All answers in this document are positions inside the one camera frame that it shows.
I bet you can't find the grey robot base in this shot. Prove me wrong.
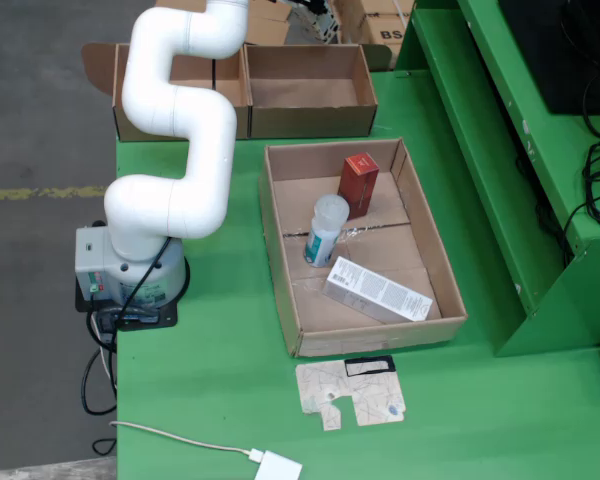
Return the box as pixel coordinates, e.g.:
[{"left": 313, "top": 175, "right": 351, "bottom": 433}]
[{"left": 74, "top": 225, "right": 189, "bottom": 307}]

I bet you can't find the black cable bundle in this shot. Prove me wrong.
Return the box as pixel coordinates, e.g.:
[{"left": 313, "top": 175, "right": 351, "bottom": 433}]
[{"left": 559, "top": 0, "right": 600, "bottom": 256}]

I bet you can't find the plain brown shipping carton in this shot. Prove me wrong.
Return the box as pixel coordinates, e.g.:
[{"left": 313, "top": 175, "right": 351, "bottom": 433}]
[{"left": 337, "top": 0, "right": 366, "bottom": 45}]

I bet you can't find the white power adapter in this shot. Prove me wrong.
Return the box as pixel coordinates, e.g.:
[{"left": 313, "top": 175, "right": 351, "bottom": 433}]
[{"left": 253, "top": 449, "right": 304, "bottom": 480}]

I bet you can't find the divided cardboard box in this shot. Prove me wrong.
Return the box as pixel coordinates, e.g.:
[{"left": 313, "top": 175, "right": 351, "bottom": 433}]
[{"left": 81, "top": 42, "right": 394, "bottom": 143}]

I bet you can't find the green metal chute bin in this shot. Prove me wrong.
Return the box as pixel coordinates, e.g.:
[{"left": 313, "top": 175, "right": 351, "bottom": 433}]
[{"left": 394, "top": 0, "right": 600, "bottom": 358}]

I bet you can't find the shallow cardboard tray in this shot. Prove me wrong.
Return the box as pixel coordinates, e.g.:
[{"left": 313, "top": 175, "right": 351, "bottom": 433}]
[{"left": 258, "top": 137, "right": 469, "bottom": 358}]

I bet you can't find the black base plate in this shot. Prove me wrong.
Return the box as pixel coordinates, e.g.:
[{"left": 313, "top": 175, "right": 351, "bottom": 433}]
[{"left": 74, "top": 277, "right": 179, "bottom": 331}]

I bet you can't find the black power cable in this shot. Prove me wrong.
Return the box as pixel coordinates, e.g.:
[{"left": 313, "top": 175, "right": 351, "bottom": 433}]
[{"left": 81, "top": 304, "right": 120, "bottom": 457}]

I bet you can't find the flat beige cardboard cutout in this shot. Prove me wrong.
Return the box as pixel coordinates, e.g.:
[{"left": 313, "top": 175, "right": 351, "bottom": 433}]
[{"left": 294, "top": 354, "right": 408, "bottom": 431}]

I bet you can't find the white cable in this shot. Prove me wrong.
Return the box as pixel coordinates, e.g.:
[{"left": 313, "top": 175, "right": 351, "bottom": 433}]
[{"left": 109, "top": 419, "right": 266, "bottom": 464}]

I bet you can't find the printed brown shipping carton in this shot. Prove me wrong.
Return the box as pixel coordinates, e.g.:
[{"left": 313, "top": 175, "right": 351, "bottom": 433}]
[{"left": 358, "top": 0, "right": 416, "bottom": 57}]

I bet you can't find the long white printed box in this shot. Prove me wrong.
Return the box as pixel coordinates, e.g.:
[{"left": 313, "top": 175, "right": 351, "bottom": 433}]
[{"left": 322, "top": 255, "right": 435, "bottom": 324}]

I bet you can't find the red product box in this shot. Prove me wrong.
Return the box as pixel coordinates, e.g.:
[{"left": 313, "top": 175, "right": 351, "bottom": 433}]
[{"left": 337, "top": 152, "right": 381, "bottom": 220}]

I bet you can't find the white bottle with teal label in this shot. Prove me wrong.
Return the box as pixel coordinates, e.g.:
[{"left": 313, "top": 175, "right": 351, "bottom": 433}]
[{"left": 303, "top": 193, "right": 351, "bottom": 268}]

